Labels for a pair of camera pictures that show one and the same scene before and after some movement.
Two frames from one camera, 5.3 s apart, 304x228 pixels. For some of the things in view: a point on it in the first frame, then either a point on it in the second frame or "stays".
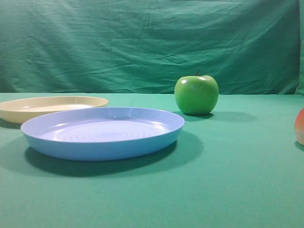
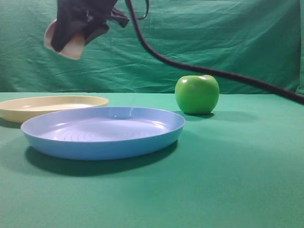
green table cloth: (240, 166) stays
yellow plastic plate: (21, 110) stays
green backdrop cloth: (248, 47) stays
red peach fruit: (299, 127) -> (73, 46)
